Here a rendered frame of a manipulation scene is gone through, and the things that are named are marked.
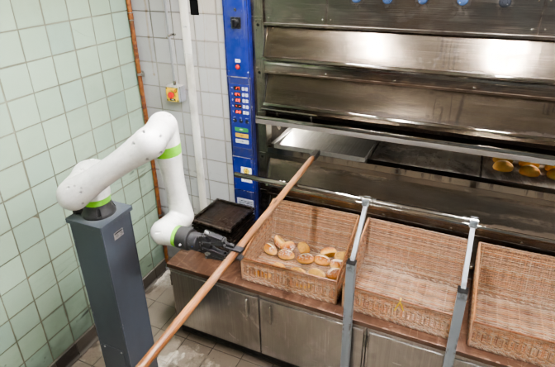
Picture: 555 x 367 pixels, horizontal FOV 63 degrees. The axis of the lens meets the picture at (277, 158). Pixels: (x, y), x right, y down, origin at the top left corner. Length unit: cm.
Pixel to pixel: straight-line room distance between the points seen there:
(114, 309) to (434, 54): 193
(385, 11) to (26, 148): 188
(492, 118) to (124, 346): 210
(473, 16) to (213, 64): 140
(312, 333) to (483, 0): 183
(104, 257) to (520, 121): 199
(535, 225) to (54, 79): 255
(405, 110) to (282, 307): 123
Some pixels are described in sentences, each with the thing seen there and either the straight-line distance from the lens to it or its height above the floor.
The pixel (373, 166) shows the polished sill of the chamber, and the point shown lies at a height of 117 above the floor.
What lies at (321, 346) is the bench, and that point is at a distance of 263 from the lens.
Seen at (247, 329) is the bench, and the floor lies 26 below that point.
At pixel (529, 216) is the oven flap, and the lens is 258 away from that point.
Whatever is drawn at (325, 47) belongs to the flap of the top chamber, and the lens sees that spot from 240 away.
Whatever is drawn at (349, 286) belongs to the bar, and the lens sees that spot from 221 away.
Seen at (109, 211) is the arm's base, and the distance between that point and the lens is 213.
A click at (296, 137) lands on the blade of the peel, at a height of 119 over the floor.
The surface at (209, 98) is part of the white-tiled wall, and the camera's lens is 280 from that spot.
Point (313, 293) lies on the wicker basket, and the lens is 251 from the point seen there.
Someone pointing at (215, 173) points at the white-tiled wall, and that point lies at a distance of 299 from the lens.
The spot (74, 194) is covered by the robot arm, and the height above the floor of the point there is 142.
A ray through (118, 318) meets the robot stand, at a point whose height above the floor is 68.
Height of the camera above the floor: 226
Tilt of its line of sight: 25 degrees down
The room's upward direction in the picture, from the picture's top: 1 degrees counter-clockwise
